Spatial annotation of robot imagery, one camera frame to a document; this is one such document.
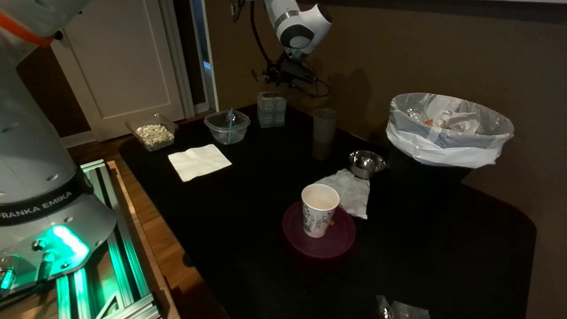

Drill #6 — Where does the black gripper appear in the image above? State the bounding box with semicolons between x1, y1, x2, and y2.
264;55;319;88

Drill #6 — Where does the clear glass jar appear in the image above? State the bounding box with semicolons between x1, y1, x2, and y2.
255;88;289;129

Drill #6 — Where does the grey tumbler cup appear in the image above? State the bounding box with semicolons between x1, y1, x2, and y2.
312;106;340;163

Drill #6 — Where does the clear plastic bowl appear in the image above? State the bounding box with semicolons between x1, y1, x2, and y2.
202;108;252;147

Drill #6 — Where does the dark glass side window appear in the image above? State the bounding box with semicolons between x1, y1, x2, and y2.
174;0;220;115

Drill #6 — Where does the small metal bowl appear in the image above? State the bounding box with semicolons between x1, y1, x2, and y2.
345;149;390;180

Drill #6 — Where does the white paper napkin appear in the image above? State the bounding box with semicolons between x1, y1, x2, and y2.
166;141;234;184

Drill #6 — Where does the crumpled white cloth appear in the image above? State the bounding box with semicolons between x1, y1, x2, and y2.
317;168;372;221

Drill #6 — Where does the patterned paper cup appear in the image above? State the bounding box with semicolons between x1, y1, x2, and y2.
299;182;342;239

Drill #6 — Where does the clear container of white pieces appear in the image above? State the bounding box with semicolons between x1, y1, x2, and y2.
126;111;179;154

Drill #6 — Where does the trash bin with white bag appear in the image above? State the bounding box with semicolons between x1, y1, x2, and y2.
384;90;516;170

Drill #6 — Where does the white panel door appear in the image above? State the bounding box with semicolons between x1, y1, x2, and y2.
46;0;198;138

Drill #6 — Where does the purple round plate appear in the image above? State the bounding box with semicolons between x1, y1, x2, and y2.
280;200;358;260

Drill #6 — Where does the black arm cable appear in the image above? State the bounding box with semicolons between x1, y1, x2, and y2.
246;0;283;76

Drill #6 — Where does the aluminium mounting frame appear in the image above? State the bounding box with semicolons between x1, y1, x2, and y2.
0;157;165;319

